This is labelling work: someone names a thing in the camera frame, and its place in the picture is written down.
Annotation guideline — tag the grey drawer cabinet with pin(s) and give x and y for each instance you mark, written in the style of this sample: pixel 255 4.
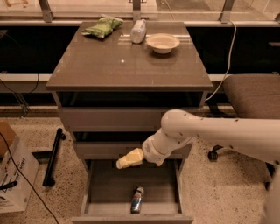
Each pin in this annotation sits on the grey drawer cabinet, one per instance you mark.
pixel 116 73

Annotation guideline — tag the white cardboard box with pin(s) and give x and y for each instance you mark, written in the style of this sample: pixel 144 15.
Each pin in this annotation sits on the white cardboard box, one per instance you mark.
pixel 16 162

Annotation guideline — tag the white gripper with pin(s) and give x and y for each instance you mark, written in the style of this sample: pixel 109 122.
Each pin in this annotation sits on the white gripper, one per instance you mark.
pixel 150 151

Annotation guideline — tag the brown office chair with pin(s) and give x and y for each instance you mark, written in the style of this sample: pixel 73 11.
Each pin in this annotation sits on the brown office chair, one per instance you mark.
pixel 255 98

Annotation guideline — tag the white bowl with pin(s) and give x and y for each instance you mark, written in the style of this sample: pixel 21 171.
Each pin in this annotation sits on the white bowl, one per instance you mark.
pixel 162 43

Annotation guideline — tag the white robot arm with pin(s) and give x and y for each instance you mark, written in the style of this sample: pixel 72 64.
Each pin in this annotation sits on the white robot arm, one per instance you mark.
pixel 179 128

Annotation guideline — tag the green snack bag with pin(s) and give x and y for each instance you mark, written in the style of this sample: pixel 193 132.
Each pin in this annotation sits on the green snack bag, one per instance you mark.
pixel 105 26

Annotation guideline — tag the black metal bar stand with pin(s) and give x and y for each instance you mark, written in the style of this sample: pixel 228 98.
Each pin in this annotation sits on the black metal bar stand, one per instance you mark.
pixel 49 179

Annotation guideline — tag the grey middle drawer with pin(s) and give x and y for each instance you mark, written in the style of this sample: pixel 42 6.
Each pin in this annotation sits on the grey middle drawer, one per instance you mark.
pixel 115 150

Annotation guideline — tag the clear plastic water bottle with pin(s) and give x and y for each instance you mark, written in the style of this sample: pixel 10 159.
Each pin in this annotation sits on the clear plastic water bottle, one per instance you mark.
pixel 138 31

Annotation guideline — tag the grey open bottom drawer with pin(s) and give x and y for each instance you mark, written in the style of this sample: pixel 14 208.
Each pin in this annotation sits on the grey open bottom drawer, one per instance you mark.
pixel 109 191

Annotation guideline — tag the grey top drawer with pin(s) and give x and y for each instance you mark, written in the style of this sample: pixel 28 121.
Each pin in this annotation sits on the grey top drawer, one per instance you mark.
pixel 111 119

